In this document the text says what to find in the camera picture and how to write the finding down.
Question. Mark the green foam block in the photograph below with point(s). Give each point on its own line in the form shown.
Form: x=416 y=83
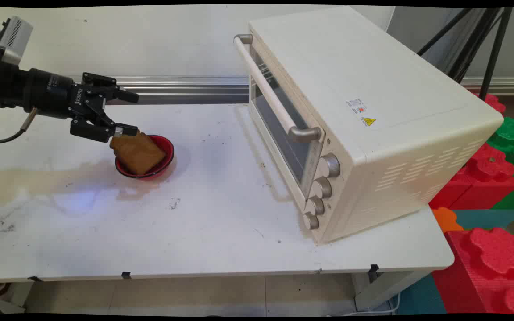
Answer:
x=511 y=133

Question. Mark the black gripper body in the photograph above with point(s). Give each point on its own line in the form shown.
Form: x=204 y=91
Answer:
x=51 y=93

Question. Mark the teal foam block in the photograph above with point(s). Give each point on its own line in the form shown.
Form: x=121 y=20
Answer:
x=489 y=217

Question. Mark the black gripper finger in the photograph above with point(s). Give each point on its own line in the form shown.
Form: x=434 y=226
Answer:
x=105 y=87
x=92 y=129

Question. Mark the orange foam block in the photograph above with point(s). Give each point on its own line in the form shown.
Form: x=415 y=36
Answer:
x=446 y=219

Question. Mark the brown bread slice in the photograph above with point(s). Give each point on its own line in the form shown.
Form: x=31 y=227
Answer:
x=138 y=154

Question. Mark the silver oven knob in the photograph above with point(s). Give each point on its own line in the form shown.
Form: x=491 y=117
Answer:
x=329 y=166
x=323 y=187
x=315 y=206
x=310 y=221

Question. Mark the black tripod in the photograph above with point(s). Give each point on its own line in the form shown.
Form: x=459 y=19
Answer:
x=493 y=53

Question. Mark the cream toaster oven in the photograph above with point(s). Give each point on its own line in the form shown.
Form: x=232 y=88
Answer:
x=373 y=89

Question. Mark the aluminium rail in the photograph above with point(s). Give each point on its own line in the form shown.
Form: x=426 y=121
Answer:
x=185 y=84

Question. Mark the teal foam mat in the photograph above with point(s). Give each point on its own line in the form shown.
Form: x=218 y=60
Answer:
x=420 y=296

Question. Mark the black table edge clip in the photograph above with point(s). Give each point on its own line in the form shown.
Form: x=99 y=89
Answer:
x=35 y=279
x=374 y=268
x=126 y=274

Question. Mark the white label sticker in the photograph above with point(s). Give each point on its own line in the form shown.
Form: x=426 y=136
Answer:
x=356 y=106

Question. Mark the large red foam block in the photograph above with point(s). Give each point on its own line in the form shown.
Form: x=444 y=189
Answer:
x=493 y=267

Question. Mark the yellow warning sticker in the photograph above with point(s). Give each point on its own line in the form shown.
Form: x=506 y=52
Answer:
x=368 y=121

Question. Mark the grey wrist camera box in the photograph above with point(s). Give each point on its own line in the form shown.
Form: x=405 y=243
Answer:
x=14 y=38

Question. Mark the small red foam block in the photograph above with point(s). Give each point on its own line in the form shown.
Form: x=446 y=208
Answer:
x=493 y=102

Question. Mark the white table leg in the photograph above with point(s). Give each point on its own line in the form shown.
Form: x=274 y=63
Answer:
x=382 y=290

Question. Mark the red bowl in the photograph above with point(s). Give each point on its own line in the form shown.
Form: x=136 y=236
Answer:
x=166 y=149

